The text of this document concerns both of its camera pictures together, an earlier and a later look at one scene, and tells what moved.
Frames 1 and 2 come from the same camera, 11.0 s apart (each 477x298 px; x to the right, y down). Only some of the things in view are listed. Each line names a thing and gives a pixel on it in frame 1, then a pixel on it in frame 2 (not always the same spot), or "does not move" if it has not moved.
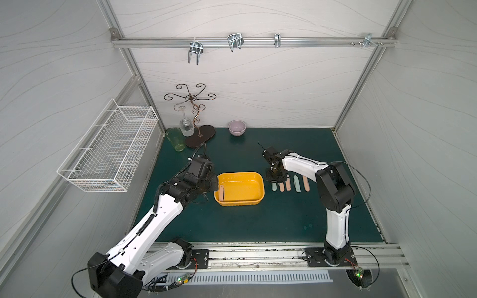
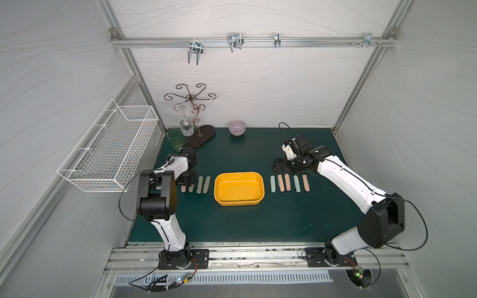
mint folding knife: (297, 184) does not move
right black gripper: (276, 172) → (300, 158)
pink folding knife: (281, 185) does not move
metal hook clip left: (196, 46) does not move
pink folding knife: (288, 184) does not move
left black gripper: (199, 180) → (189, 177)
